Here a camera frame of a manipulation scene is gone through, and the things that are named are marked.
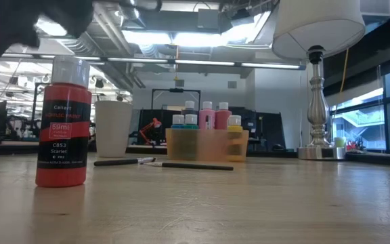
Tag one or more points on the large pink paint bottle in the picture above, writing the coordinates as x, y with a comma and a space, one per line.
207, 118

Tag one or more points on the small green paint bottle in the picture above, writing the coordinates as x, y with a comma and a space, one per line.
191, 135

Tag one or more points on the large black paint bottle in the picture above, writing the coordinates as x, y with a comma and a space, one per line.
190, 106

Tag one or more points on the small blue paint bottle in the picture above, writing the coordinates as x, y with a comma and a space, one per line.
178, 135

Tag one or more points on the large red paint bottle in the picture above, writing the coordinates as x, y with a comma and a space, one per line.
222, 118

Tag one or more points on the small yellow paint bottle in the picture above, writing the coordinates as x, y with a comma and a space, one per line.
234, 135

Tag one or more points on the small scarlet paint bottle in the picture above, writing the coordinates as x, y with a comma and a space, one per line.
63, 162

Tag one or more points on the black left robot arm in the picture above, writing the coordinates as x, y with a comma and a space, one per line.
19, 20

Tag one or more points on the orange translucent plastic bin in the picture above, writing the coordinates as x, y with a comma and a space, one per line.
212, 144

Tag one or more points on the red desk lamp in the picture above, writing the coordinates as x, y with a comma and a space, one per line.
154, 122

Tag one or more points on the long ceiling light strip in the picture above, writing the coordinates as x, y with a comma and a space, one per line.
205, 62

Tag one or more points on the black partition panels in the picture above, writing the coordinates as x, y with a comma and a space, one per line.
262, 128

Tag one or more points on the white cup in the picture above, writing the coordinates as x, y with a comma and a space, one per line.
113, 128

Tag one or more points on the pale yellow small object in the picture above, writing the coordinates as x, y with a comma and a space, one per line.
339, 141

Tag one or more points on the silver table lamp white shade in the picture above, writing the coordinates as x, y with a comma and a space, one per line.
317, 27

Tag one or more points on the small red background object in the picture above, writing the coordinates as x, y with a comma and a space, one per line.
352, 145

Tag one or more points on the silver ventilation duct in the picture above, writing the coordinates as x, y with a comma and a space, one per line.
86, 44

